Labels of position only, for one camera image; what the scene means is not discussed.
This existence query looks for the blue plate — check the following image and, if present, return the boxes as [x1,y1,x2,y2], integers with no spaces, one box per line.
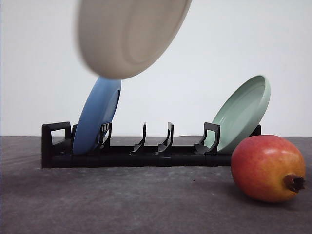
[73,77,122,156]

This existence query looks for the red yellow pomegranate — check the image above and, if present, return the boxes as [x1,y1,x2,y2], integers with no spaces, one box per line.
[231,135,306,203]

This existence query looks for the black plastic dish rack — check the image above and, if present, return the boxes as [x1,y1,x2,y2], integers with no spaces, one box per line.
[41,121,262,168]

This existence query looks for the green plate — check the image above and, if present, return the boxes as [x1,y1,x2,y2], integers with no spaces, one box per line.
[204,75,271,154]

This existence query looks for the white plate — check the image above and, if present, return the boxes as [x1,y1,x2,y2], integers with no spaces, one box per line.
[75,0,192,79]

